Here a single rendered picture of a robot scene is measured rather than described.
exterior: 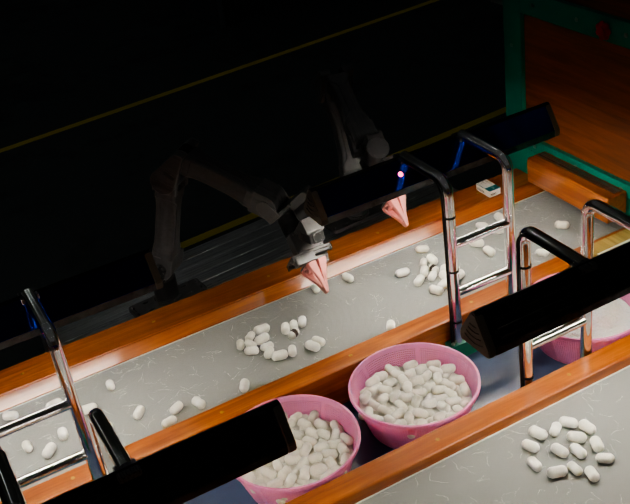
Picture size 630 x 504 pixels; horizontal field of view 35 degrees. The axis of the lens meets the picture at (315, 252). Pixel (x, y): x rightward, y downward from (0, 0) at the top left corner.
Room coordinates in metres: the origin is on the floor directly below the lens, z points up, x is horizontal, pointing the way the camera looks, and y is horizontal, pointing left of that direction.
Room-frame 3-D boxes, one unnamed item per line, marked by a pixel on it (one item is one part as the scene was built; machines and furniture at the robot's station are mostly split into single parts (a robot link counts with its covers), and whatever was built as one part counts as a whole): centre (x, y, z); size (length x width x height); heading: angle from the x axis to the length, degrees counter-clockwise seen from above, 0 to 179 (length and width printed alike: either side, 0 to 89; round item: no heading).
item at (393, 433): (1.57, -0.16, 0.72); 0.27 x 0.27 x 0.10
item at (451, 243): (1.86, -0.32, 0.90); 0.20 x 0.19 x 0.45; 114
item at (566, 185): (2.17, -0.67, 0.83); 0.30 x 0.06 x 0.07; 24
